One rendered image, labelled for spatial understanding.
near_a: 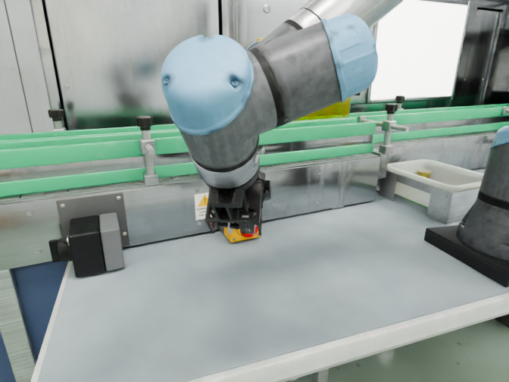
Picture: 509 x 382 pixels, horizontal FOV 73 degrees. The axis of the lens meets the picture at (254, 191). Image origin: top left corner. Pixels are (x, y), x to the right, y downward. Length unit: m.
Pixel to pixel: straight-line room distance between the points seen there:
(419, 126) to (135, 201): 0.88
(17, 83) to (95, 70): 3.03
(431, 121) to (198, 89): 1.04
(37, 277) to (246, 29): 0.77
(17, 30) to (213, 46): 3.72
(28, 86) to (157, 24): 3.05
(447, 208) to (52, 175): 0.83
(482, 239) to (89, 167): 0.73
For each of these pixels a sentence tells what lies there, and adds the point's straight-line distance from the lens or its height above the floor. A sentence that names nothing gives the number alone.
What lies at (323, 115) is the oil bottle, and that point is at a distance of 0.98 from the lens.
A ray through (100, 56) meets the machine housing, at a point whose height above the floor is 1.12.
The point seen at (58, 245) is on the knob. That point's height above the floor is 0.81.
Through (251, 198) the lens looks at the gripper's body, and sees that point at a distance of 0.45.
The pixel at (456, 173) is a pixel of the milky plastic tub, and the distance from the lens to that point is 1.09.
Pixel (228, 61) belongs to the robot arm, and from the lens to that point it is 0.29.
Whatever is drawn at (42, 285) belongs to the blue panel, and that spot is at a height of 0.70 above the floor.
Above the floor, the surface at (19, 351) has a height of 0.57.
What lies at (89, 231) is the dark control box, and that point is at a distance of 0.65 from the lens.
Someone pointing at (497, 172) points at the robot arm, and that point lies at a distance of 0.75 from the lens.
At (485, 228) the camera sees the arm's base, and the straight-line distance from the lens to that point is 0.75.
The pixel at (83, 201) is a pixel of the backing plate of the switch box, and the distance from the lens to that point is 0.70.
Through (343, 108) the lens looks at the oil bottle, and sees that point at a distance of 1.01.
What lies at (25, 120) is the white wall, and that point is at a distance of 4.01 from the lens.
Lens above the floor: 1.09
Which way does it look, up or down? 19 degrees down
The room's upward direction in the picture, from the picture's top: straight up
